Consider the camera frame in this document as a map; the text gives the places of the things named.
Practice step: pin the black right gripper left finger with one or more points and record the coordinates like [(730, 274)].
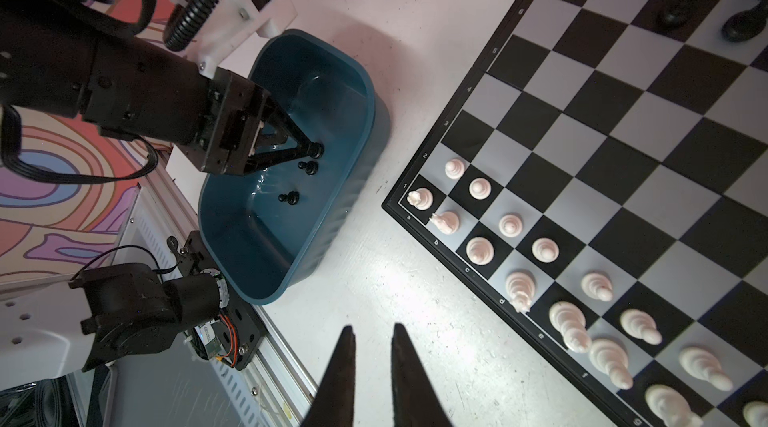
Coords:
[(333, 404)]

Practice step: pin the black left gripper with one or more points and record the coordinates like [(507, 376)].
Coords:
[(240, 115)]

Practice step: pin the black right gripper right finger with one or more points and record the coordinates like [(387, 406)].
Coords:
[(415, 402)]

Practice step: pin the black pawn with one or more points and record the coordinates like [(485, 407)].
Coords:
[(315, 150)]

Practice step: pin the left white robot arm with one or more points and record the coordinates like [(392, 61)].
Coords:
[(86, 59)]

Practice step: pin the black pieces in teal tray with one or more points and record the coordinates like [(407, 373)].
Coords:
[(296, 180)]

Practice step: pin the black white chess board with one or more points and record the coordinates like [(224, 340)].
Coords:
[(599, 180)]

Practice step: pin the teal plastic tray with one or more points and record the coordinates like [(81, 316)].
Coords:
[(271, 229)]

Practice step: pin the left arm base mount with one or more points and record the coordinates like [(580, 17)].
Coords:
[(227, 327)]

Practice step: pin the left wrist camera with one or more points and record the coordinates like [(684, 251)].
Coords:
[(208, 31)]

